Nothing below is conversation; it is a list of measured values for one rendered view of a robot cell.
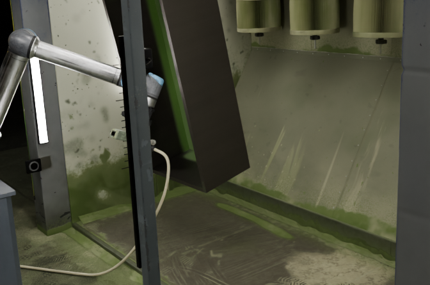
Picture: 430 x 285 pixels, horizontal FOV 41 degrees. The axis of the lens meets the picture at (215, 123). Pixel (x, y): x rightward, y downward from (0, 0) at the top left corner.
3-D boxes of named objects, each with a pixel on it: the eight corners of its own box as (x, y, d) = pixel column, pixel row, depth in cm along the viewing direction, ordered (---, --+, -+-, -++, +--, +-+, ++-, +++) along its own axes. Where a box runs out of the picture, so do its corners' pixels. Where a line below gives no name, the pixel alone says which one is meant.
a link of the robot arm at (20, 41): (6, 27, 270) (143, 74, 281) (12, 25, 282) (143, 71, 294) (-1, 50, 272) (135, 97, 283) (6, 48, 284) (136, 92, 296)
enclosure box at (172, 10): (189, 148, 387) (147, -31, 345) (250, 167, 342) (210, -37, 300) (147, 170, 368) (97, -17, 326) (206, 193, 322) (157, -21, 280)
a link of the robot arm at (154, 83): (147, 72, 306) (164, 79, 308) (139, 93, 306) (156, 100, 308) (148, 71, 297) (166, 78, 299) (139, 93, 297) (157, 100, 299)
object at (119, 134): (146, 142, 286) (109, 126, 294) (142, 151, 286) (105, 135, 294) (182, 150, 331) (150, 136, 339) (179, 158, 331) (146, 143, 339)
